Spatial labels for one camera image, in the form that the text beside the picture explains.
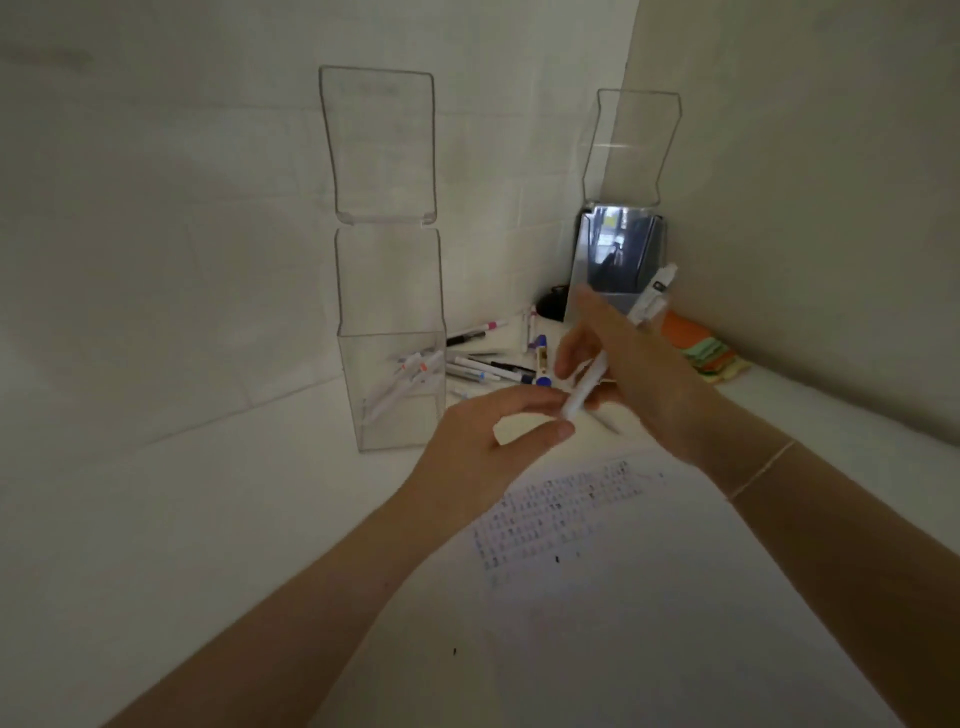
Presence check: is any person's right hand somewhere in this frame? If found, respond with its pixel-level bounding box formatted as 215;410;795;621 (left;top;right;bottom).
553;287;794;502

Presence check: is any person's left hand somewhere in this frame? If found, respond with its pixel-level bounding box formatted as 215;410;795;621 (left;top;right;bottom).
408;386;577;543

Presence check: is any white pen black clip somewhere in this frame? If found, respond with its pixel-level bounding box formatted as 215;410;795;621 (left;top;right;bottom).
560;262;679;423

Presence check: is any pile of assorted pens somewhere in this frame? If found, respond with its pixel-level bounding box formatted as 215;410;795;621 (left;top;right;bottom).
443;303;624;436

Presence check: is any white pen orange clip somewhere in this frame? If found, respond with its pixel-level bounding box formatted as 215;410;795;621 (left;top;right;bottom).
374;356;444;421

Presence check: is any clear acrylic box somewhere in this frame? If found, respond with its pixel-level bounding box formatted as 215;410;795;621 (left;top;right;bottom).
318;65;448;453
566;88;684;316

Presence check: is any white paper sheet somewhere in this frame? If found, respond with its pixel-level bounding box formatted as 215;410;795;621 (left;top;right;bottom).
472;442;901;728

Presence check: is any person's left forearm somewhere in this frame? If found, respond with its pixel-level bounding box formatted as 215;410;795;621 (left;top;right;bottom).
104;491;459;728

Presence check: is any person's right forearm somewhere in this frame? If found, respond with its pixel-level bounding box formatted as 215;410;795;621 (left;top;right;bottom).
728;442;960;728

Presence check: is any stack of coloured sticky notes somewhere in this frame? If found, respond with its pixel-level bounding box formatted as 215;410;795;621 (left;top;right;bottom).
659;311;751;385

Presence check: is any thin wrist bracelet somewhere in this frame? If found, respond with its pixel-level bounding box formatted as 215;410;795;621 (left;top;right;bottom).
725;438;798;502

